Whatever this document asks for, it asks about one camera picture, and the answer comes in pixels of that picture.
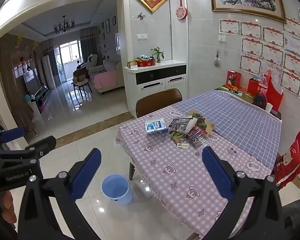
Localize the red gift bag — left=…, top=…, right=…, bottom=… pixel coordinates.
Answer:
left=266, top=71, right=283, bottom=112

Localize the black chandelier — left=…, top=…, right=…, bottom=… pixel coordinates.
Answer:
left=53, top=15, right=75, bottom=34

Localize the wooden dining table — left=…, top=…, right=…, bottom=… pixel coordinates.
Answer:
left=129, top=161, right=140, bottom=180

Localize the red round tin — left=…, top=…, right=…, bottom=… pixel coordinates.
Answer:
left=136, top=59, right=156, bottom=67

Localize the clear red snack packet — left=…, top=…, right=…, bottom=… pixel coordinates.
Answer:
left=185, top=126, right=210, bottom=148

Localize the potted green plant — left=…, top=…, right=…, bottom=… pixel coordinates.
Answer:
left=151, top=47, right=165, bottom=63

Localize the pink checked tablecloth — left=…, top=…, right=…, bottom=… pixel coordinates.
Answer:
left=115, top=104, right=275, bottom=239

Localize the wooden armchair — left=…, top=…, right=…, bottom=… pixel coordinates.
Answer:
left=71, top=69, right=93, bottom=97

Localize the white blue carton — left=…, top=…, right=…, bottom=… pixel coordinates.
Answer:
left=144, top=117, right=169, bottom=135

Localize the cola bottle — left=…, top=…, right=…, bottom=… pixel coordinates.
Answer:
left=255, top=74, right=269, bottom=108

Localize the white sideboard cabinet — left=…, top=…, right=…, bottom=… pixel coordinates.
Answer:
left=124, top=59, right=188, bottom=118

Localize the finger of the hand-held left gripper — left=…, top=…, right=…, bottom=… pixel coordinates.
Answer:
left=24, top=135, right=57, bottom=159
left=0, top=127, right=25, bottom=153

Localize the wall of framed certificates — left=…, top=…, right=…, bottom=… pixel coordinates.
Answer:
left=219, top=9, right=300, bottom=105

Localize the red round hanging ornament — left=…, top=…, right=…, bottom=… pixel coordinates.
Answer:
left=175, top=0, right=188, bottom=20

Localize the red canister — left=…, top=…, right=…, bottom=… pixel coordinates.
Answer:
left=247, top=78, right=262, bottom=95

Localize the red box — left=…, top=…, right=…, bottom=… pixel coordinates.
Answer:
left=227, top=70, right=242, bottom=88

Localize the brown dining chair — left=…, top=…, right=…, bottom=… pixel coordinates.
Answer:
left=135, top=88, right=183, bottom=118

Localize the black snack packet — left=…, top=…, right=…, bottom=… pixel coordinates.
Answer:
left=168, top=117, right=197, bottom=133

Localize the white standing air conditioner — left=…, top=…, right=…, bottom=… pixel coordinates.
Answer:
left=42, top=55, right=56, bottom=89

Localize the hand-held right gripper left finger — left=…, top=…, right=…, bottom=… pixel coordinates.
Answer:
left=17, top=148, right=102, bottom=240

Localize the blue plastic bucket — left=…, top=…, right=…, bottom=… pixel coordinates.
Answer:
left=101, top=174, right=133, bottom=205

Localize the blue checked tablecloth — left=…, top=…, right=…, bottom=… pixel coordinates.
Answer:
left=174, top=90, right=282, bottom=172

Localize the grey curtain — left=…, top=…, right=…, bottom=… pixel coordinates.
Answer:
left=79, top=26, right=100, bottom=63

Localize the television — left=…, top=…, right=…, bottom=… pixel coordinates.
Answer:
left=24, top=69, right=44, bottom=95

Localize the sofa with pink blanket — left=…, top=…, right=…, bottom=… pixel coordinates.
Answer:
left=89, top=55, right=125, bottom=94

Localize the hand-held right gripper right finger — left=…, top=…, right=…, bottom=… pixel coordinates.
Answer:
left=202, top=146, right=287, bottom=240

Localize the white plush toy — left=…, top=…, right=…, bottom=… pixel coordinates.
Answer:
left=87, top=54, right=98, bottom=68

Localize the red kraft snack bag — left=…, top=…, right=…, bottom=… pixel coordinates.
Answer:
left=187, top=109, right=215, bottom=134

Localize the person's left hand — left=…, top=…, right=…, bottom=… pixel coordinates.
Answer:
left=1, top=190, right=17, bottom=230

